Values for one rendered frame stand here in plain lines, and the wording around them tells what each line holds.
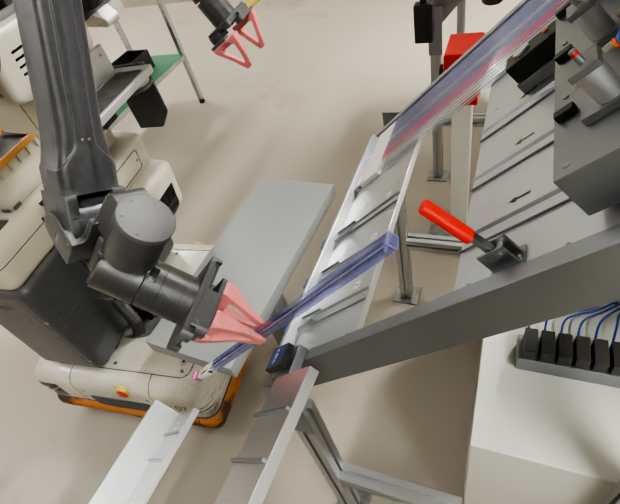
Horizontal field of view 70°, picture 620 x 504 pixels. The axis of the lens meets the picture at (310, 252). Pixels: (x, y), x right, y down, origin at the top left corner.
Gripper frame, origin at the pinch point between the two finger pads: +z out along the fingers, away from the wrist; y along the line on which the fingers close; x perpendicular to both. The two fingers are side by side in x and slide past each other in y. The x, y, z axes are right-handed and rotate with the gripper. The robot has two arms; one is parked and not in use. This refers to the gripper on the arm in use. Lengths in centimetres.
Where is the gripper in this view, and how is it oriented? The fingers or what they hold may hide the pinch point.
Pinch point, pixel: (259, 333)
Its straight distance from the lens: 55.0
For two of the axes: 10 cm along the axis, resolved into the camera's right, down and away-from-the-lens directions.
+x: -4.9, 4.2, 7.6
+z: 8.4, 4.5, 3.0
